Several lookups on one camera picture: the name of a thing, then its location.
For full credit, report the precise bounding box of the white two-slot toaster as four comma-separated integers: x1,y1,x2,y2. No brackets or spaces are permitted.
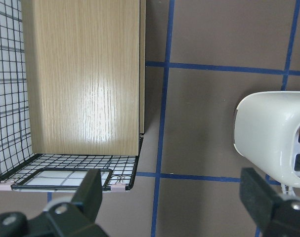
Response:
233,91,300,188

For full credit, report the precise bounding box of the white toaster power cable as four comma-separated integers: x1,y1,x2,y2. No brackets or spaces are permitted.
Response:
280,182,298,198

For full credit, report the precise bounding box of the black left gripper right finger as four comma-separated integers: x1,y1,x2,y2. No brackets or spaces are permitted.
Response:
239,168,300,237

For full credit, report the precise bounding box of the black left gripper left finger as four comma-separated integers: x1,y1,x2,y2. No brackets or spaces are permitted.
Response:
0,169,108,237

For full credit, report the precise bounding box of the wire grid basket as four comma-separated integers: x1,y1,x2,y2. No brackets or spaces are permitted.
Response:
0,0,139,193

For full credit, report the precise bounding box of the wooden board in basket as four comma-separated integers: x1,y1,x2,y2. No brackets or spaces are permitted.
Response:
21,0,145,156

